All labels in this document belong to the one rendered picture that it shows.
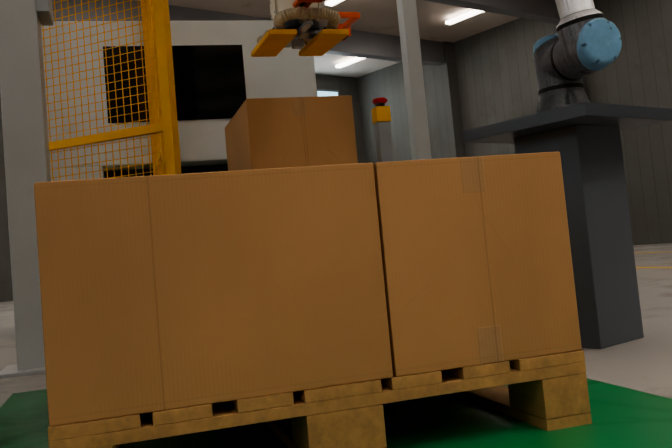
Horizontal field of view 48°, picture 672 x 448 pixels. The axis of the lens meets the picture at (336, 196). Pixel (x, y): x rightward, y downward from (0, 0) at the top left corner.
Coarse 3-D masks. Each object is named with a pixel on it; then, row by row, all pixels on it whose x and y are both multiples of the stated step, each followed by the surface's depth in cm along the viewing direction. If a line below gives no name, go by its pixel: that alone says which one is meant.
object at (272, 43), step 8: (272, 32) 258; (280, 32) 258; (288, 32) 259; (296, 32) 260; (264, 40) 266; (272, 40) 266; (280, 40) 267; (288, 40) 268; (256, 48) 279; (264, 48) 277; (272, 48) 278; (280, 48) 279; (256, 56) 289; (264, 56) 290; (272, 56) 292
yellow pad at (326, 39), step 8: (320, 32) 265; (328, 32) 264; (336, 32) 265; (344, 32) 265; (312, 40) 275; (320, 40) 272; (328, 40) 273; (336, 40) 274; (304, 48) 286; (312, 48) 283; (320, 48) 284; (328, 48) 285
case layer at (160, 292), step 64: (64, 192) 125; (128, 192) 128; (192, 192) 131; (256, 192) 134; (320, 192) 137; (384, 192) 141; (448, 192) 144; (512, 192) 148; (64, 256) 125; (128, 256) 127; (192, 256) 130; (256, 256) 133; (320, 256) 136; (384, 256) 140; (448, 256) 143; (512, 256) 147; (64, 320) 124; (128, 320) 126; (192, 320) 129; (256, 320) 132; (320, 320) 135; (384, 320) 139; (448, 320) 142; (512, 320) 146; (576, 320) 149; (64, 384) 123; (128, 384) 125; (192, 384) 128; (256, 384) 131; (320, 384) 134
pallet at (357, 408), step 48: (384, 384) 142; (432, 384) 140; (480, 384) 142; (528, 384) 151; (576, 384) 148; (48, 432) 121; (96, 432) 123; (144, 432) 125; (192, 432) 127; (288, 432) 154; (336, 432) 134; (384, 432) 136
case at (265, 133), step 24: (336, 96) 279; (240, 120) 284; (264, 120) 271; (288, 120) 273; (312, 120) 276; (336, 120) 278; (240, 144) 288; (264, 144) 270; (288, 144) 273; (312, 144) 275; (336, 144) 278; (240, 168) 292; (264, 168) 269
